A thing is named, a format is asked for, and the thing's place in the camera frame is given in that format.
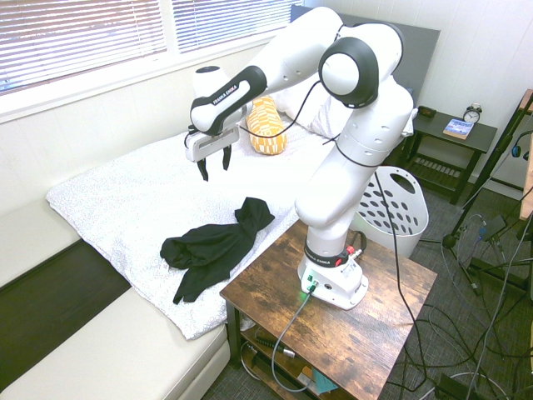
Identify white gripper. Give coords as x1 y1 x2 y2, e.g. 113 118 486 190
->
184 126 241 183

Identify black garment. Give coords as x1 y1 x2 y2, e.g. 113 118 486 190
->
160 197 276 305

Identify white perforated laundry basket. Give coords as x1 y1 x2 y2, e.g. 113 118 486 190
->
349 165 430 258

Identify yellow patterned pillow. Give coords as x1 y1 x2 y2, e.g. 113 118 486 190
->
245 95 290 156

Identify white patterned duvet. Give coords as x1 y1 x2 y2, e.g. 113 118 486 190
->
45 120 334 341

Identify white pillow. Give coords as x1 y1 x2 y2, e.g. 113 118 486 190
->
272 77 349 138

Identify narrow white window blind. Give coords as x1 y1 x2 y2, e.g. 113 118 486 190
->
171 0 305 55

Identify wide white window blind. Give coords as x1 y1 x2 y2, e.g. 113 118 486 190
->
0 0 168 96

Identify dark brown bed panel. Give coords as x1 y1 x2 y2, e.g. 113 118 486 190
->
0 239 131 376

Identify white bed base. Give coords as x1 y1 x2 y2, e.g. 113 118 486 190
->
0 195 231 400

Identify rustic wooden side table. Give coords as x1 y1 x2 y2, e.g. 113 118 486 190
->
219 216 438 400

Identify grey headboard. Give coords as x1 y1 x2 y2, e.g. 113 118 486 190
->
289 3 441 109

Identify teal cloth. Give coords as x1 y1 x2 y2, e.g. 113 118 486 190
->
310 368 339 398

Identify blue book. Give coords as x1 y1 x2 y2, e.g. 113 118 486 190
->
442 117 476 141

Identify black alarm clock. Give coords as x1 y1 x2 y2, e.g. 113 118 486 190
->
463 102 483 125

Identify black nightstand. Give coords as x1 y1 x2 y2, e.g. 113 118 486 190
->
389 106 499 205

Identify black tripod stand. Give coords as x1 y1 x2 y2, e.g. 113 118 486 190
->
441 99 533 298

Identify black power adapter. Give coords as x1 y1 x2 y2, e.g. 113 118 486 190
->
478 214 508 243

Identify blue headphones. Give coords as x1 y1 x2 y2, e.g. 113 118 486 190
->
511 132 533 163

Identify light wooden desk edge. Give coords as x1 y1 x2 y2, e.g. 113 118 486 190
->
518 88 533 223

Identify red and black connector cable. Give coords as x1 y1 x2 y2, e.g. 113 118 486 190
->
347 231 368 260

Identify black cables on table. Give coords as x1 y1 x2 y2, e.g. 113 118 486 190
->
271 287 318 395

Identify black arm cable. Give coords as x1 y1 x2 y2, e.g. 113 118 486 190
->
249 22 422 349

